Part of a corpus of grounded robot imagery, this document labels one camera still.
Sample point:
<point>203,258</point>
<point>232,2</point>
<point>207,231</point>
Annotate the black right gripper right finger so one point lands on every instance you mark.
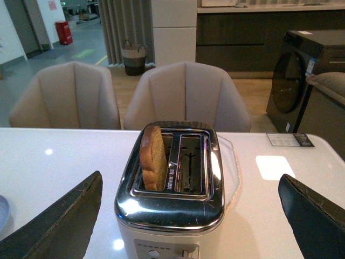
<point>317,222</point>

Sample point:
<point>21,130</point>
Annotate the white pillar cabinet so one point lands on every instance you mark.
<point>174,31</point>

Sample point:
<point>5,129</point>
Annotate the transparent toaster lid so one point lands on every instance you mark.
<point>231,172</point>

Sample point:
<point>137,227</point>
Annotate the dark kitchen cabinet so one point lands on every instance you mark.
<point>251,41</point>

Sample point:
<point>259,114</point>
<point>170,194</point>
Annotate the cream chrome toaster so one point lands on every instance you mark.
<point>183,220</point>

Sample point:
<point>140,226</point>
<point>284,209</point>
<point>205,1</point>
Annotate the dark grey washing machine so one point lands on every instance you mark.
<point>303,53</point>

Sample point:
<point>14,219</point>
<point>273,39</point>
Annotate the slice of toast bread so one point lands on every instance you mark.
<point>152,158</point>

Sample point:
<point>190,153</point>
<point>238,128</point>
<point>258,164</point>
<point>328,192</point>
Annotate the red box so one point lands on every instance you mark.
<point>64,33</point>

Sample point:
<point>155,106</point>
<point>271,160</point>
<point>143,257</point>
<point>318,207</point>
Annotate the beige chair left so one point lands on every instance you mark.
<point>72,95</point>

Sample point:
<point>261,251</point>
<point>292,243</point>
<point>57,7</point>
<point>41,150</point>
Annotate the woven laundry basket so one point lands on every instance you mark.
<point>134,58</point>

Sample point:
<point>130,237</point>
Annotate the light blue round plate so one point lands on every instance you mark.
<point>4,211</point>

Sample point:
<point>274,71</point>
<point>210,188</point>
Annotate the beige chair right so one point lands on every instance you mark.
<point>188,91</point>

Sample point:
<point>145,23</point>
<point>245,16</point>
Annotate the beige cushion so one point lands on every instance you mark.
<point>330,83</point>

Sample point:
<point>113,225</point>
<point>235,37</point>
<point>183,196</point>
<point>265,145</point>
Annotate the beige chair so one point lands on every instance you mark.
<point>72,95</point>
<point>188,91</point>

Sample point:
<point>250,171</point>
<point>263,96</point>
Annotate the grey curtain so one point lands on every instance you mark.
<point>131,20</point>

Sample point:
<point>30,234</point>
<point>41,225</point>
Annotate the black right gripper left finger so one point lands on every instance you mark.
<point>64,229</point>

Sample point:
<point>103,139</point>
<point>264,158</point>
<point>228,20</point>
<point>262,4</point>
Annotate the label sticker on table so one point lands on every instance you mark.
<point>289,139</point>

